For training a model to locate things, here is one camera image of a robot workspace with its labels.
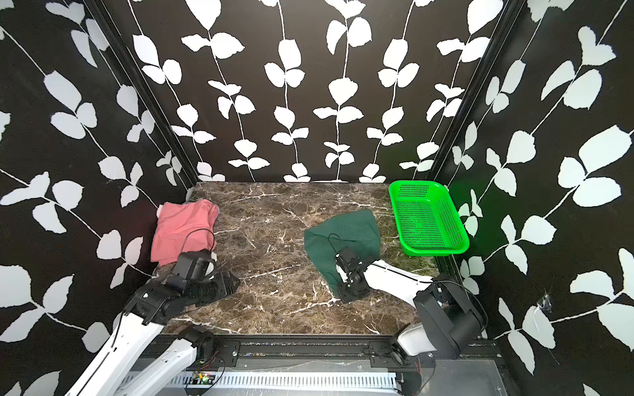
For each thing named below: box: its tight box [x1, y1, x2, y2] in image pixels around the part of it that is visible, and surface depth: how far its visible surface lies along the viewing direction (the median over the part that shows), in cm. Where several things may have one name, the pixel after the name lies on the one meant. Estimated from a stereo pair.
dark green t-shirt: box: [303, 209, 382, 300], surface depth 100 cm
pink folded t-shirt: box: [151, 198, 220, 267], surface depth 99 cm
